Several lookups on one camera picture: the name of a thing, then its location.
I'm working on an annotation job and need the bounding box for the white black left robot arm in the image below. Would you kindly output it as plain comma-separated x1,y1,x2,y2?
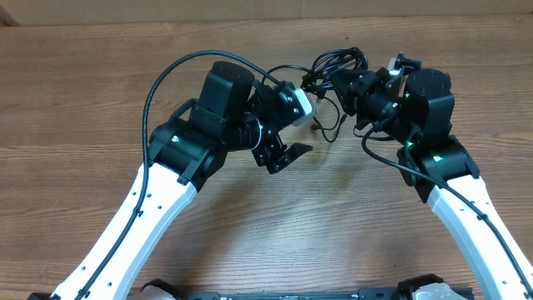
49,61,315,299

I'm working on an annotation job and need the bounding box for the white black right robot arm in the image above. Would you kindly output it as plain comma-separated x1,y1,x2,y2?
331,66,532,299

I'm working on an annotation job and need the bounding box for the black cable bundle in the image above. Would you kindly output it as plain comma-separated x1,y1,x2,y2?
260,46,370,144

